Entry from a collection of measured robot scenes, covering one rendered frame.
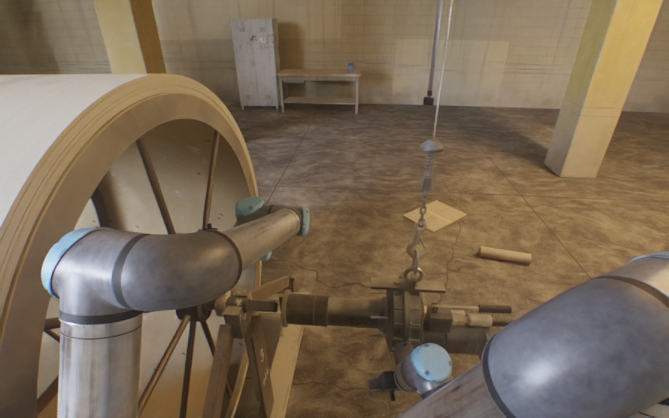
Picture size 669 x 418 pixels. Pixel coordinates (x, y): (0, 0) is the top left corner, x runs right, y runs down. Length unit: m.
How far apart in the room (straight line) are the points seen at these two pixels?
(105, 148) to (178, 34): 9.16
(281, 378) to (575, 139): 4.67
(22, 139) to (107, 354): 0.50
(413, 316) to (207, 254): 0.84
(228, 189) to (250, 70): 6.56
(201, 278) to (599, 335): 0.47
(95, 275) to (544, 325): 0.55
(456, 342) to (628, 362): 1.05
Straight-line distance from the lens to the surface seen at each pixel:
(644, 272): 0.46
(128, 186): 2.37
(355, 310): 1.30
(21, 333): 0.87
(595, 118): 5.50
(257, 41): 8.36
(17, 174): 0.86
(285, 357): 2.15
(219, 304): 1.40
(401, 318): 1.23
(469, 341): 1.42
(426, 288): 1.25
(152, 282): 0.54
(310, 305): 1.31
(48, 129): 0.93
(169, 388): 2.26
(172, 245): 0.55
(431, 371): 0.90
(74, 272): 0.61
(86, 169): 0.93
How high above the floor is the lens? 1.89
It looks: 29 degrees down
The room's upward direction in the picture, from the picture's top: straight up
